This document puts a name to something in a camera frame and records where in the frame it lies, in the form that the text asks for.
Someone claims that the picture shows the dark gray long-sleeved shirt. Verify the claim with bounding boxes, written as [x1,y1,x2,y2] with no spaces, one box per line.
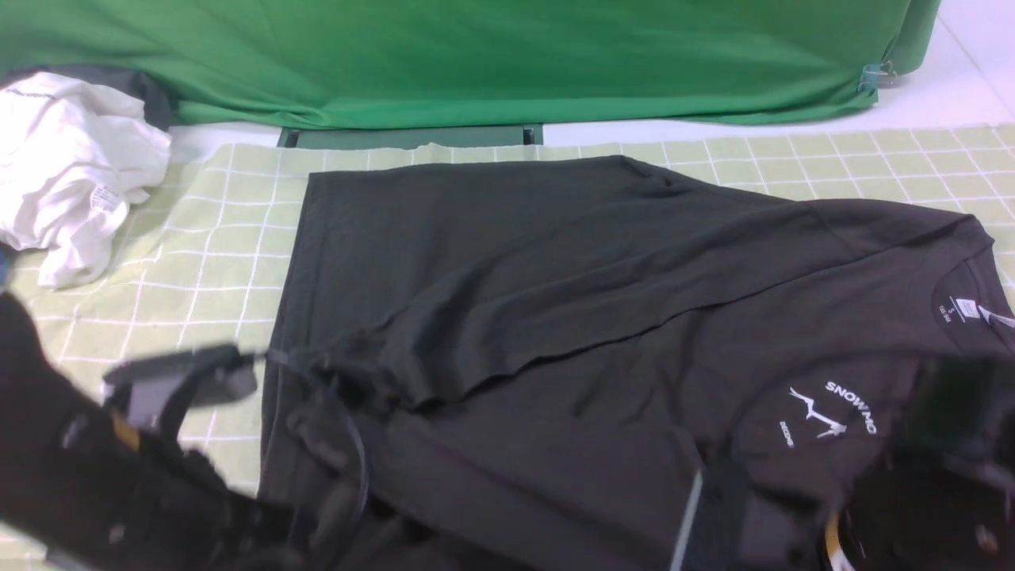
[259,155,1013,570]

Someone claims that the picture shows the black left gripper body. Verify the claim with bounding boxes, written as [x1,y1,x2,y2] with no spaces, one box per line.
[182,444,373,571]

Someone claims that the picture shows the dark gray garment behind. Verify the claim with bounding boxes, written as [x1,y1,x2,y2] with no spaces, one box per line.
[2,64,175,132]

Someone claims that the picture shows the green backdrop cloth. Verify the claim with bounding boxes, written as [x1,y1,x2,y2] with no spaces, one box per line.
[1,1,940,129]

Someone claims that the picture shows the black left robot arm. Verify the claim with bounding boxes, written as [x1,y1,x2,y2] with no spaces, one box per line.
[2,293,371,570]

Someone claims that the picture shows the teal binder clip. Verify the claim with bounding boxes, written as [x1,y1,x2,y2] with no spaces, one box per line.
[856,60,899,93]

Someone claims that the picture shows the crumpled white shirt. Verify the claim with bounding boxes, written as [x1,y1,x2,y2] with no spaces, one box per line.
[1,71,171,289]

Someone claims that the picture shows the blue object at edge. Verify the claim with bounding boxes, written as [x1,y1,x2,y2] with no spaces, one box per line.
[0,247,12,292]

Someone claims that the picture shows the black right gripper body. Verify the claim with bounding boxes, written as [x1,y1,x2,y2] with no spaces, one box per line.
[670,456,841,570]

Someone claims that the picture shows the light green checkered tablecloth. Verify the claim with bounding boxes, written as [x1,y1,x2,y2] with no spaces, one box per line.
[10,134,1013,504]

